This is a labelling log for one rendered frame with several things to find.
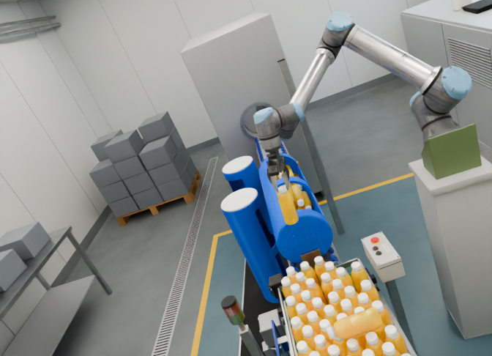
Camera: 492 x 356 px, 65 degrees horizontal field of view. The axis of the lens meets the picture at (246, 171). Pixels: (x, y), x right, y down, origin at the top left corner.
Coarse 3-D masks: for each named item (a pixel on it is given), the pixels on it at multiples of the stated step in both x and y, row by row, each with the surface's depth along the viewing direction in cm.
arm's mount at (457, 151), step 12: (456, 132) 182; (468, 132) 182; (432, 144) 185; (444, 144) 185; (456, 144) 185; (468, 144) 185; (432, 156) 188; (444, 156) 188; (456, 156) 187; (468, 156) 187; (432, 168) 193; (444, 168) 190; (456, 168) 190; (468, 168) 190
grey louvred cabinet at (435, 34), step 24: (432, 0) 406; (408, 24) 403; (432, 24) 341; (456, 24) 299; (480, 24) 270; (408, 48) 430; (432, 48) 360; (456, 48) 308; (480, 48) 271; (480, 72) 282; (480, 96) 296; (456, 120) 361; (480, 120) 310; (480, 144) 325
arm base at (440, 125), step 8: (432, 120) 191; (440, 120) 189; (448, 120) 189; (424, 128) 195; (432, 128) 190; (440, 128) 187; (448, 128) 186; (456, 128) 185; (424, 136) 195; (432, 136) 189; (424, 144) 196
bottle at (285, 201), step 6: (288, 192) 178; (282, 198) 176; (288, 198) 176; (282, 204) 177; (288, 204) 177; (282, 210) 180; (288, 210) 178; (294, 210) 180; (288, 216) 179; (294, 216) 180; (288, 222) 181; (294, 222) 181
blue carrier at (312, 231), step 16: (288, 160) 269; (272, 192) 223; (272, 208) 212; (320, 208) 209; (272, 224) 205; (304, 224) 189; (320, 224) 189; (288, 240) 192; (304, 240) 193; (320, 240) 193; (288, 256) 196
